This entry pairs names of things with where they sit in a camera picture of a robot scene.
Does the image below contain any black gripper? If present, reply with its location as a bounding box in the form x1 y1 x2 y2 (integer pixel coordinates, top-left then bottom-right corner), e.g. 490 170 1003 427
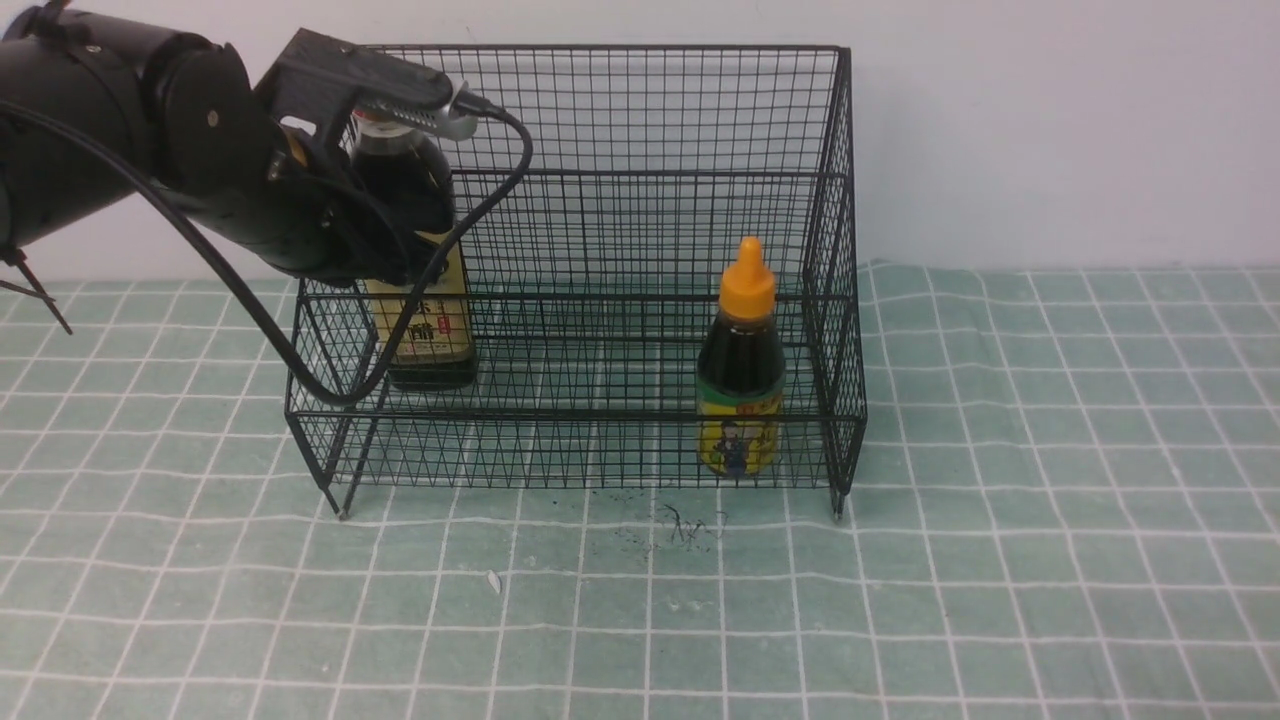
186 126 416 286

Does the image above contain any large dark vinegar bottle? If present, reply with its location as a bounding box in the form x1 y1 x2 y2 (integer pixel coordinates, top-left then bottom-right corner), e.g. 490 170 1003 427
351 111 477 392

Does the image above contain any small orange-capped sauce bottle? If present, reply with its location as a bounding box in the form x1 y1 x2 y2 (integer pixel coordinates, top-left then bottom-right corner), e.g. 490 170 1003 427
695 237 787 480

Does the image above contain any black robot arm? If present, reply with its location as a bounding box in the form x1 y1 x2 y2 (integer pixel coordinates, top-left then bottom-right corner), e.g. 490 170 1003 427
3 1 433 287

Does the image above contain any green checked tablecloth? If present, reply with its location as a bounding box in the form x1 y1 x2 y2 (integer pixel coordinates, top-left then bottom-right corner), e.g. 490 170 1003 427
3 263 1277 719

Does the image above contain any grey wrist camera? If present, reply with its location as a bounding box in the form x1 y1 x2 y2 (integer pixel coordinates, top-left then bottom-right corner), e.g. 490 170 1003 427
253 28 479 149

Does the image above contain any black camera cable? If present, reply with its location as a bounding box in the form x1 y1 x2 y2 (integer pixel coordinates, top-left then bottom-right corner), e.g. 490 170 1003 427
0 92 534 407

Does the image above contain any black wire mesh shelf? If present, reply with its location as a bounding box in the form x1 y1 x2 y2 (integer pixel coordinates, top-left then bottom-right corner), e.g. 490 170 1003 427
284 44 868 519

